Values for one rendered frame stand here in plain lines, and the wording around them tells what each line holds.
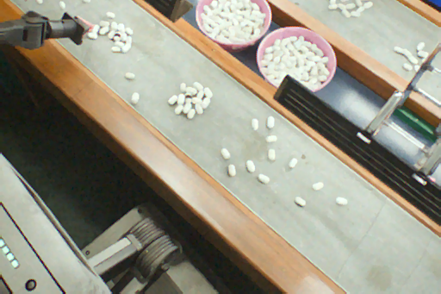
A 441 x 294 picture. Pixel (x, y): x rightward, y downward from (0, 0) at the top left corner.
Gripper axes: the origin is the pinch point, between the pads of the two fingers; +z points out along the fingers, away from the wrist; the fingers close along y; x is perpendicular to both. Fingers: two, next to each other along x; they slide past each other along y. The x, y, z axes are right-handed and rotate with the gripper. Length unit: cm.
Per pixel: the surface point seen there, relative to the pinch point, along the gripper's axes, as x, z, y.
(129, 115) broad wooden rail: 12.3, -5.7, -31.0
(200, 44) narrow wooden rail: -10.4, 20.7, -28.2
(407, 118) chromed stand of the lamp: -24, 47, -96
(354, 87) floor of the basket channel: -22, 48, -75
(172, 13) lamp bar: -24.8, -9.5, -31.1
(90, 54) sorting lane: 9.3, 1.3, -2.7
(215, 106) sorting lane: 0.1, 12.5, -47.3
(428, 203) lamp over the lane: -25, -9, -111
